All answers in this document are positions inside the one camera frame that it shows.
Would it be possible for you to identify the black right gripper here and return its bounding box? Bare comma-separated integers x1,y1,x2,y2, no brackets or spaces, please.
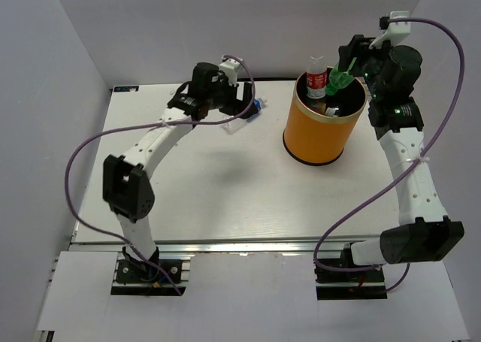
336,35,395,99

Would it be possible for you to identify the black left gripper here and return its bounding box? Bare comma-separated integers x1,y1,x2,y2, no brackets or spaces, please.
205,74,258,120

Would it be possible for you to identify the clear bottle blue label white cap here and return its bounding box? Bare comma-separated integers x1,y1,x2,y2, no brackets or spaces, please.
220,97,267,135

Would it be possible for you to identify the green plastic bottle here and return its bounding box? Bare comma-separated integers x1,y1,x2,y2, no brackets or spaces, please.
325,57,357,96

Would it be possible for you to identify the clear bottle red label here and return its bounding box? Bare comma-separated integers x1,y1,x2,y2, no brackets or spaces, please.
306,56,328,108

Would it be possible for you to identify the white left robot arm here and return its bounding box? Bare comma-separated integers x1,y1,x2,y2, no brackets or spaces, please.
102,56,258,281

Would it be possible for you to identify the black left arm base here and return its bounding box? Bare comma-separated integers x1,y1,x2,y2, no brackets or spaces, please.
110,253,190,297

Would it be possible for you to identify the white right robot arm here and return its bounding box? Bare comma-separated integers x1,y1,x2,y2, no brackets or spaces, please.
338,35,464,281

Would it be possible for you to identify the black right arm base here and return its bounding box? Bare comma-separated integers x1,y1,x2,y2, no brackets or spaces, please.
314,242,387,301

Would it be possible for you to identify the orange cylindrical bin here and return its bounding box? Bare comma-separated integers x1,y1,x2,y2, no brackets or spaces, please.
283,73,368,166

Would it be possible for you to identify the blue sticker on table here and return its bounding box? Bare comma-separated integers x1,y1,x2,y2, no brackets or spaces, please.
113,86,139,92

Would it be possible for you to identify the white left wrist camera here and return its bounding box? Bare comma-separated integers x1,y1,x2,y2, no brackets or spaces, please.
219,55,243,86

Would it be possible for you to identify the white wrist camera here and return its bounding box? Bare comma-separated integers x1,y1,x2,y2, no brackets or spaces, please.
219,55,243,86
369,11,411,49

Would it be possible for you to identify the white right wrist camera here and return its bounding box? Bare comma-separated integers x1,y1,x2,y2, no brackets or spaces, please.
369,11,411,49

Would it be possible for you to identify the aluminium table frame rail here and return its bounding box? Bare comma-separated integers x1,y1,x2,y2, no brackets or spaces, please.
56,79,410,283

